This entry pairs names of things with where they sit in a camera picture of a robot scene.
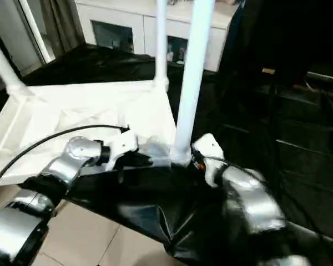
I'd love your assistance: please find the white plastic table top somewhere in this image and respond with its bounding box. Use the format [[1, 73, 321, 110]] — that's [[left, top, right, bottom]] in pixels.
[[0, 79, 194, 188]]

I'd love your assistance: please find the white plastic table leg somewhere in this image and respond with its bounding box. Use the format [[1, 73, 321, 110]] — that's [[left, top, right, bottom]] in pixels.
[[0, 30, 29, 95], [154, 0, 169, 90], [170, 0, 215, 165]]

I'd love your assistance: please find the black shiny mat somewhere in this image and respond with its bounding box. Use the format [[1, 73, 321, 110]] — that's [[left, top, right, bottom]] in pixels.
[[0, 44, 333, 266]]

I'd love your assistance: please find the grey curtain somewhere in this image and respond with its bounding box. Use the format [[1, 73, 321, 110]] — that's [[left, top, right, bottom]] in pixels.
[[41, 0, 85, 53]]

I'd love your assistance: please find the white glass-door cabinet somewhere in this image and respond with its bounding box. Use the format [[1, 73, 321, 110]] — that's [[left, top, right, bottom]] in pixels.
[[74, 0, 238, 71]]

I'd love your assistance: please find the long black bar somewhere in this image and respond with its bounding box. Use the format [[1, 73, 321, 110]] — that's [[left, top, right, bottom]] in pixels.
[[306, 71, 333, 85]]

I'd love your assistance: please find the black backdrop cloth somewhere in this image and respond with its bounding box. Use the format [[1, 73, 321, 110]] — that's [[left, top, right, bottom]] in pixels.
[[218, 0, 333, 89]]

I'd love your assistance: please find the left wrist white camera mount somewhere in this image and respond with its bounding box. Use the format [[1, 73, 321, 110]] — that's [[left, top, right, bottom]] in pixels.
[[102, 129, 142, 172]]

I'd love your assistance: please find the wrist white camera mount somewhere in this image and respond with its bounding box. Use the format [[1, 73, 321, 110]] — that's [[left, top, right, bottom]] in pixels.
[[191, 132, 226, 188], [102, 129, 142, 172]]

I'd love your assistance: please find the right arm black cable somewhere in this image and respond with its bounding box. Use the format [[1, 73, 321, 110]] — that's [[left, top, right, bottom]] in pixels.
[[202, 155, 284, 200]]

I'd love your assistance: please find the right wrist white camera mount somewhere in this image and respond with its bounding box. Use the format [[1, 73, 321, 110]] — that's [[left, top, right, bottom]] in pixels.
[[191, 132, 226, 188]]

